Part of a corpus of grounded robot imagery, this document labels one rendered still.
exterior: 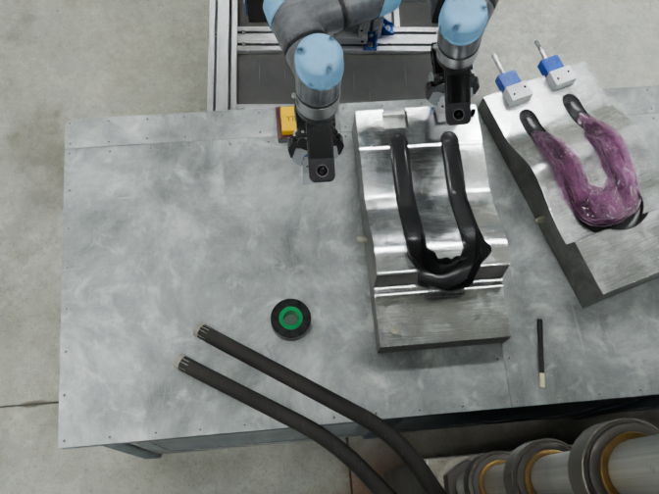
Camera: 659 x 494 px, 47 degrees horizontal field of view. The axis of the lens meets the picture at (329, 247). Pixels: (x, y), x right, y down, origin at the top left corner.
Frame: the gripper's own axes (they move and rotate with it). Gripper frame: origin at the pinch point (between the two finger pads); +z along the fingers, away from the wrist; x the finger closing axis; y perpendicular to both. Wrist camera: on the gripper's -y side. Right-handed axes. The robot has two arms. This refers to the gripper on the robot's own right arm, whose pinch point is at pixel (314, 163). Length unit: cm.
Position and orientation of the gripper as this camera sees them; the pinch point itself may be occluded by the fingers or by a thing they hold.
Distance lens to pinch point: 148.5
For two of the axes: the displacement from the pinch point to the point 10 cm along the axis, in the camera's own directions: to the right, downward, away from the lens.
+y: -0.9, -9.4, 3.2
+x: -9.9, 0.7, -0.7
